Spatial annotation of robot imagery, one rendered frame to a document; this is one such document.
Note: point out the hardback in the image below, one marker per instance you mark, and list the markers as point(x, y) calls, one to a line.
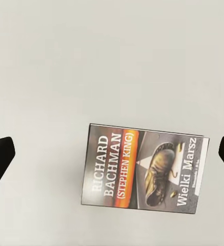
point(143, 169)

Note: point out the bed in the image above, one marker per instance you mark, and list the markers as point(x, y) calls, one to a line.
point(145, 64)

